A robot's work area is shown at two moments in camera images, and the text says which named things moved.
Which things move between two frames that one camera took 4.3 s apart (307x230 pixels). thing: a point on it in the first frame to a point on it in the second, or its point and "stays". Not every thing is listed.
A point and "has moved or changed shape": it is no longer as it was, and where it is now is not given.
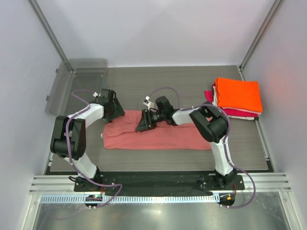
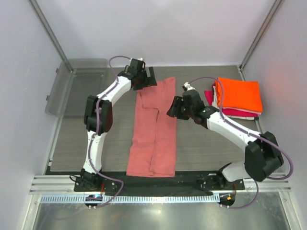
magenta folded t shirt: x=208 y=94 stays
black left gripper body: x=115 y=111 to x=144 y=81
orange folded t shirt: x=238 y=94 stays
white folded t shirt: x=215 y=101 stays
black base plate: x=158 y=183 stays
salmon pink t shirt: x=121 y=133 has moved or changed shape
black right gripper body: x=153 y=118 to x=180 y=109
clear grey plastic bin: x=76 y=83 stays
